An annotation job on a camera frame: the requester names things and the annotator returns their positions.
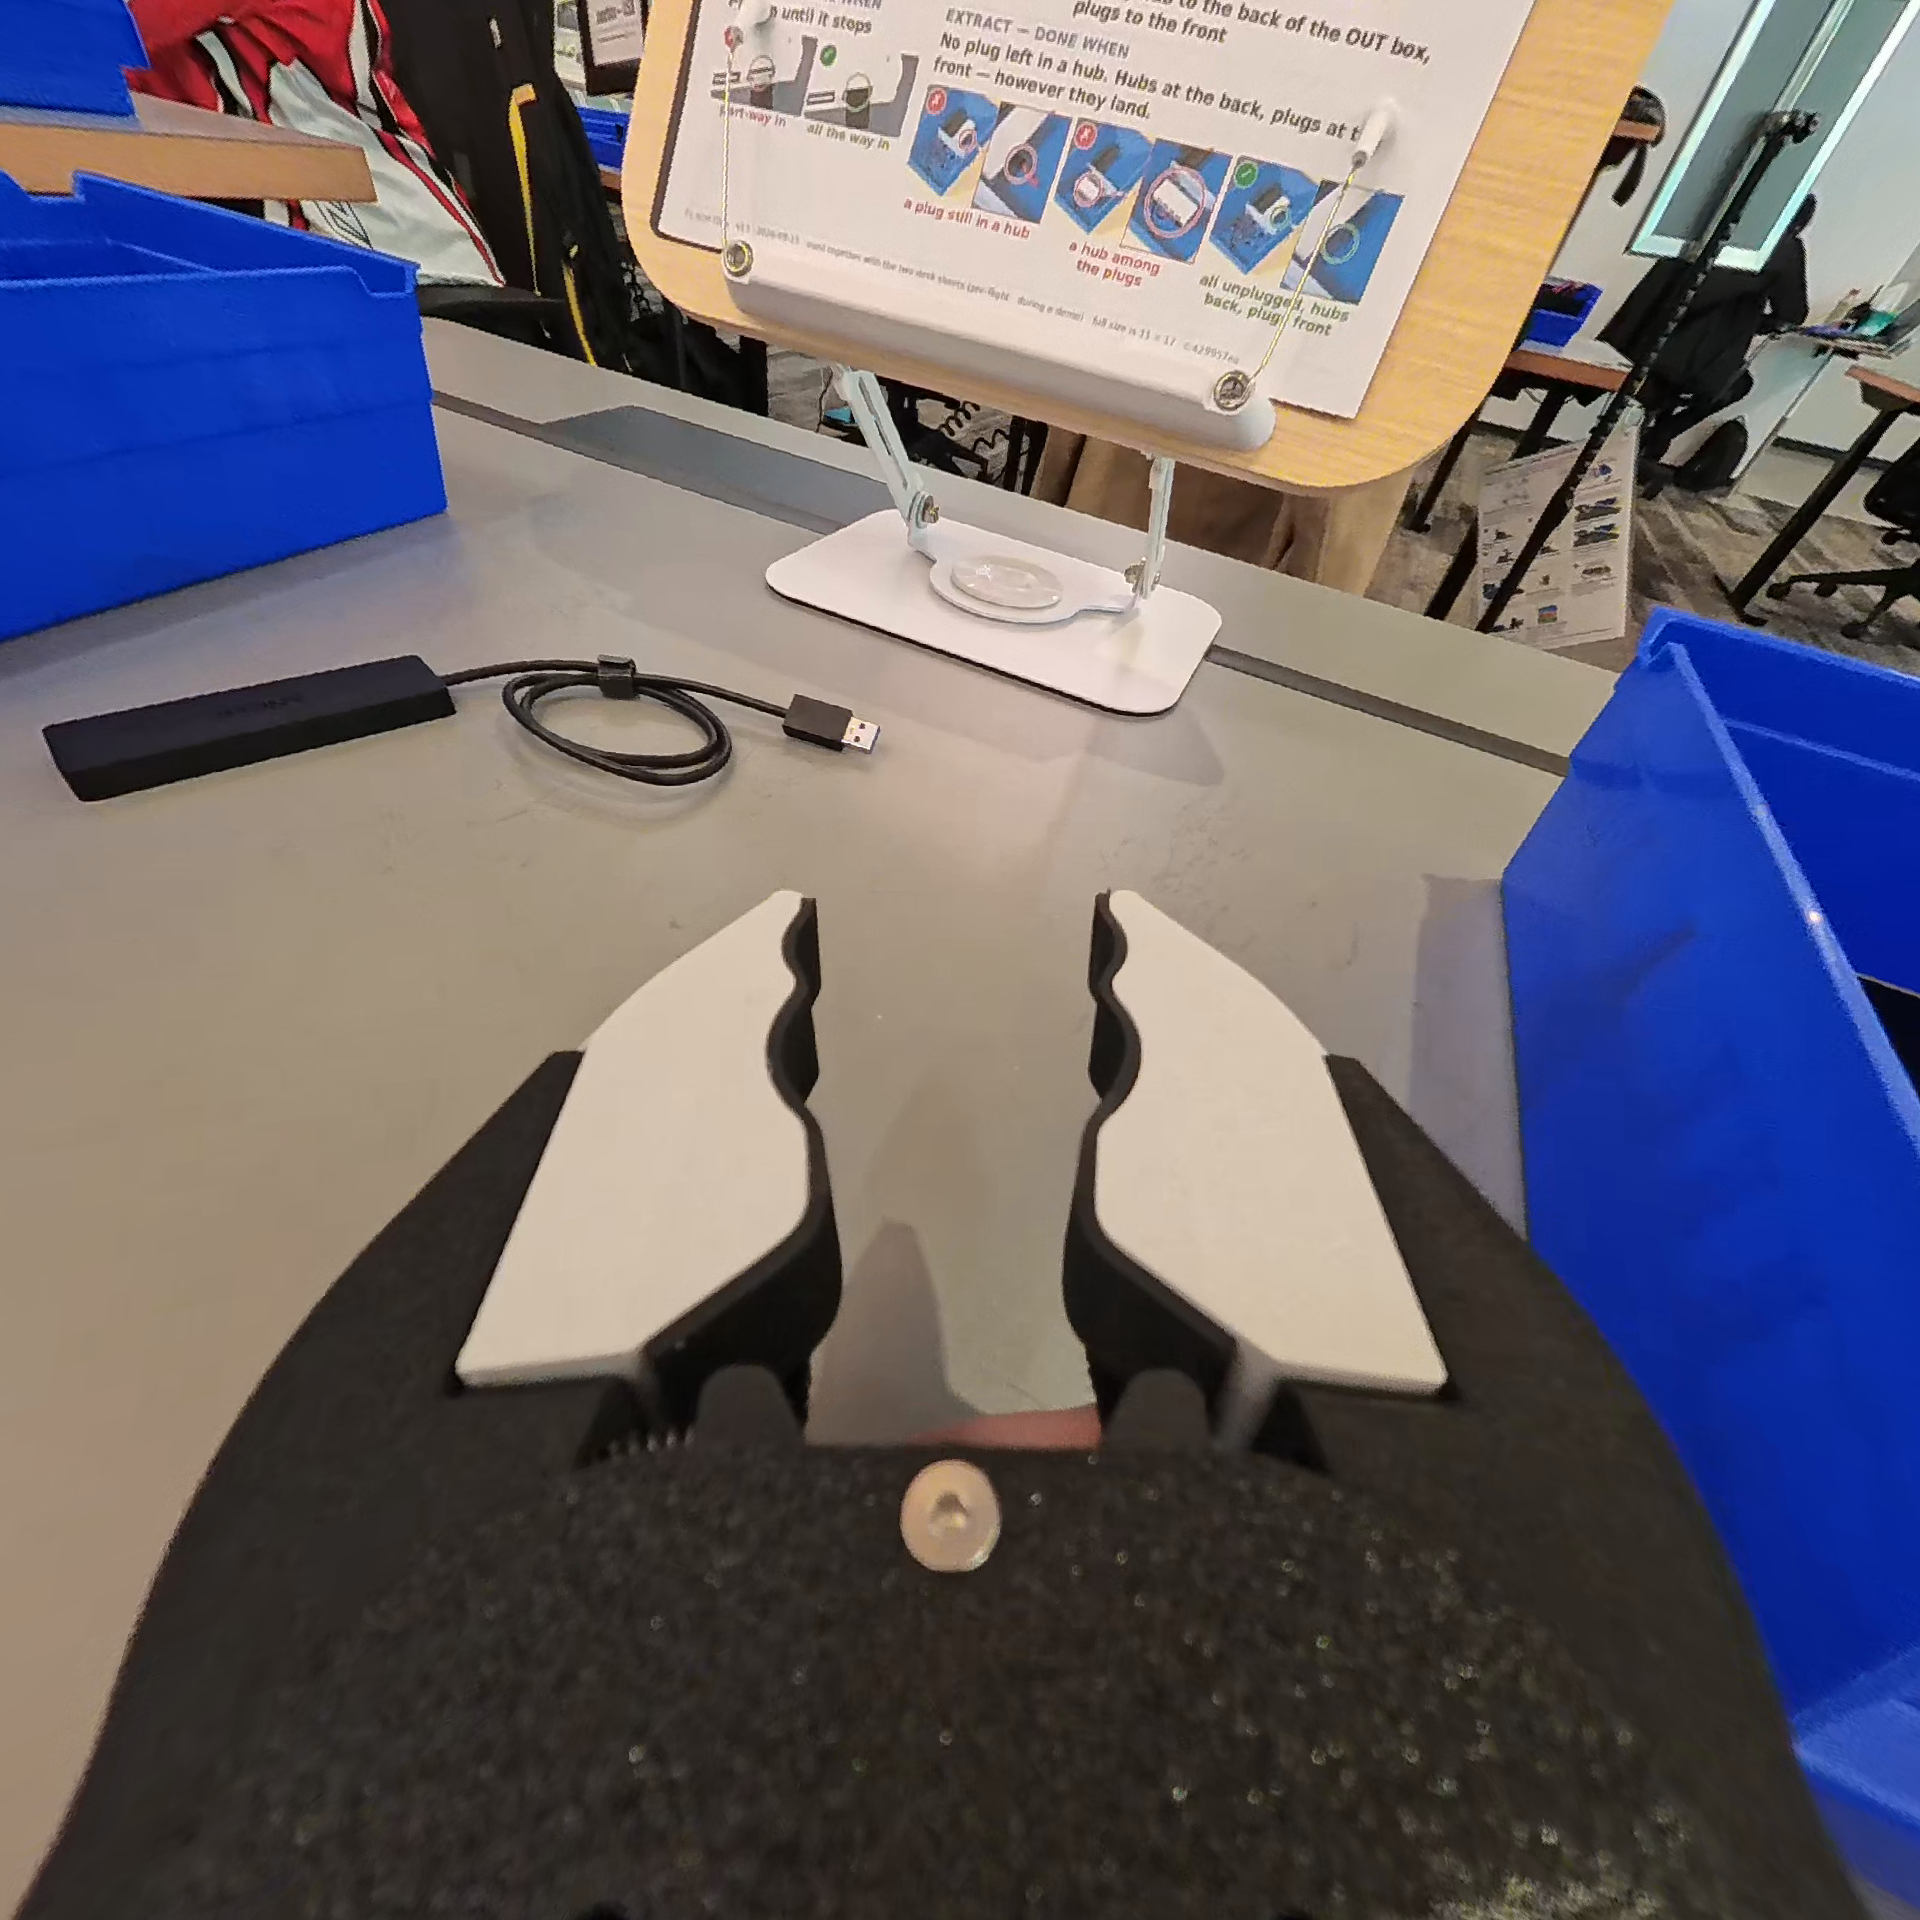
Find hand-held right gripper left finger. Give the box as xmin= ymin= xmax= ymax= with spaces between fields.
xmin=453 ymin=889 xmax=846 ymax=1435

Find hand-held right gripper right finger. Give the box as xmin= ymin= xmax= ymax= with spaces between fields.
xmin=1062 ymin=889 xmax=1452 ymax=1454

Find black usb hub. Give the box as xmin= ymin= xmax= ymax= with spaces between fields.
xmin=42 ymin=654 xmax=457 ymax=805

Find blue plastic bin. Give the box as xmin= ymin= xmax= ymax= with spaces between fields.
xmin=0 ymin=168 xmax=453 ymax=644
xmin=1500 ymin=605 xmax=1920 ymax=1920

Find wooden document stand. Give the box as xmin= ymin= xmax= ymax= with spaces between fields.
xmin=622 ymin=0 xmax=1675 ymax=722

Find cardboard box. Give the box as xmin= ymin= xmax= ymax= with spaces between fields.
xmin=1033 ymin=432 xmax=1420 ymax=606

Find laminated picture sheet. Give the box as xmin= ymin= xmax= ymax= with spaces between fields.
xmin=1476 ymin=432 xmax=1641 ymax=656

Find black garment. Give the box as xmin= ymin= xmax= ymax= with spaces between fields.
xmin=1596 ymin=195 xmax=1818 ymax=498

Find black bag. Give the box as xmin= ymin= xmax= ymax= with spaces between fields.
xmin=375 ymin=0 xmax=640 ymax=371

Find red white jacket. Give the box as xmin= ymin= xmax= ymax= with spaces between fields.
xmin=126 ymin=0 xmax=504 ymax=290

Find wooden board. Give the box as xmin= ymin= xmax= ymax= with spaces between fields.
xmin=0 ymin=108 xmax=378 ymax=205

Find stack of blue bins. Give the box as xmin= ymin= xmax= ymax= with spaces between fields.
xmin=0 ymin=0 xmax=153 ymax=114

